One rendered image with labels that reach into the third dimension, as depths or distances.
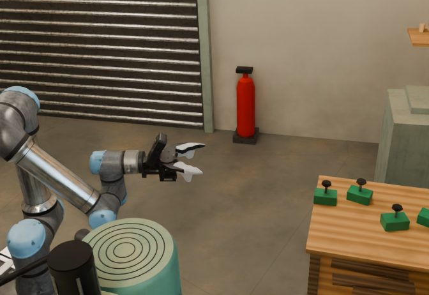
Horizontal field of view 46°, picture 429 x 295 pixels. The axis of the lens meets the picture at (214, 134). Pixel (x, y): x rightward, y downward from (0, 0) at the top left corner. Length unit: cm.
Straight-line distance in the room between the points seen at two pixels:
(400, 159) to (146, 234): 232
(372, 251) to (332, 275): 40
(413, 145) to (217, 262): 128
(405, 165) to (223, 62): 160
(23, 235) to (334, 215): 142
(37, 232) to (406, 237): 156
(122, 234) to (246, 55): 305
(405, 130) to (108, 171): 183
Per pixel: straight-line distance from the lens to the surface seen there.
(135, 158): 159
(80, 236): 103
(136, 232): 91
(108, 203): 157
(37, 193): 175
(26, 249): 170
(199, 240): 312
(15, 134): 150
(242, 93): 380
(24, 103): 159
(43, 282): 179
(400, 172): 312
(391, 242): 240
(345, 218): 248
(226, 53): 388
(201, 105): 407
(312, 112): 399
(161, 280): 84
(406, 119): 300
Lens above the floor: 209
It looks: 30 degrees down
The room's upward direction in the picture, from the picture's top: 2 degrees counter-clockwise
